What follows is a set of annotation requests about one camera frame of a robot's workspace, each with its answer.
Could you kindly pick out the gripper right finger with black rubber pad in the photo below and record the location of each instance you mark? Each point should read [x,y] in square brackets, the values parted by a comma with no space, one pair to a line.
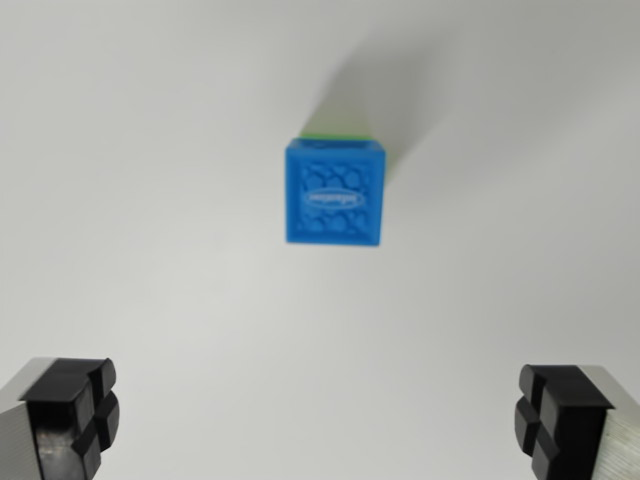
[570,425]

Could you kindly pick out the gripper left finger with black rubber pad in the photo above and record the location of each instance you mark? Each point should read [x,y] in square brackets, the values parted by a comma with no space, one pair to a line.
[60,420]

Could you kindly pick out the blue soft toy cube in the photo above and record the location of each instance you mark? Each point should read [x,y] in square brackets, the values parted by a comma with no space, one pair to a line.
[335,195]

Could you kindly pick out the green soft toy cube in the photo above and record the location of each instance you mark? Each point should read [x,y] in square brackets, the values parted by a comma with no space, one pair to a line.
[330,135]

